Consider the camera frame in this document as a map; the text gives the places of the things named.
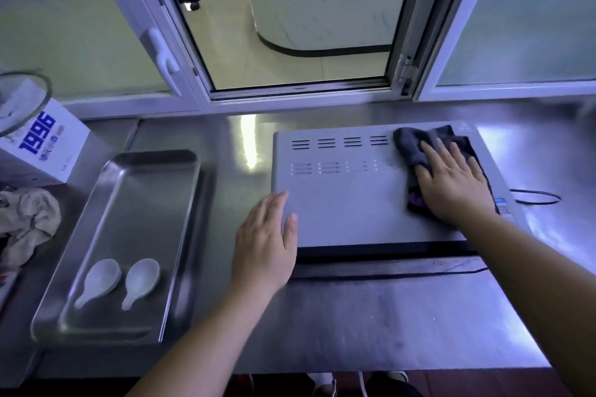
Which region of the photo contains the white box blue print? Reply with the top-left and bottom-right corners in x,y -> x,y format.
0,80 -> 92,188

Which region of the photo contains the person's right hand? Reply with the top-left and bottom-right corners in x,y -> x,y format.
414,138 -> 498,228

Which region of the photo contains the person's left forearm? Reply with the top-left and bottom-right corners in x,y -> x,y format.
125,287 -> 276,397

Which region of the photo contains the black power cable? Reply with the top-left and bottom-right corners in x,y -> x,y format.
508,189 -> 562,206

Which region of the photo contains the hinged white window sash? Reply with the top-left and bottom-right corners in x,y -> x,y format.
414,0 -> 596,103

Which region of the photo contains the stainless steel tray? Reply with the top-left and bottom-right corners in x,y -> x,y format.
30,149 -> 204,346

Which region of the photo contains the person's left white slipper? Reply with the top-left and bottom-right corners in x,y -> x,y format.
309,372 -> 338,397

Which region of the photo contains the white window frame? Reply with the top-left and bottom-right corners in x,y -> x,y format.
0,0 -> 596,121

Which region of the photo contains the person's left hand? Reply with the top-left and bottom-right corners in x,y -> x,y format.
230,190 -> 299,302

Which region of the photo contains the beige crumpled rag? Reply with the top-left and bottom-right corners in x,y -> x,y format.
0,187 -> 62,272

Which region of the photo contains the grey purple cloth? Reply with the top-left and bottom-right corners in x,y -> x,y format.
393,124 -> 498,218

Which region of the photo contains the white window handle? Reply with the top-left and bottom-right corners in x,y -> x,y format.
147,28 -> 183,97

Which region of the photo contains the glass pot lid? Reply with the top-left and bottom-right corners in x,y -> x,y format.
0,69 -> 53,138

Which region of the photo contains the person's right forearm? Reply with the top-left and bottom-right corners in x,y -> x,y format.
454,213 -> 596,397

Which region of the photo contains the white ceramic spoon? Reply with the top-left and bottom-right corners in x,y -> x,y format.
74,258 -> 123,310
120,257 -> 161,311

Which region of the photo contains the silver microwave black door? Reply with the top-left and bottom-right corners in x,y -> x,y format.
271,120 -> 520,281

